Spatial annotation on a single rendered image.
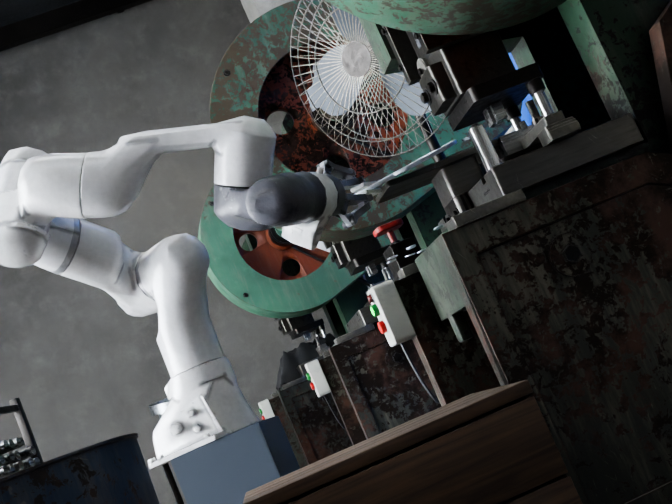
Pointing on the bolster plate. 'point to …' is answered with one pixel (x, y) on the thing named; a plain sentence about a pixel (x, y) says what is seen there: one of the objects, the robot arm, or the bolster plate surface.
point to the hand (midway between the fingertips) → (366, 190)
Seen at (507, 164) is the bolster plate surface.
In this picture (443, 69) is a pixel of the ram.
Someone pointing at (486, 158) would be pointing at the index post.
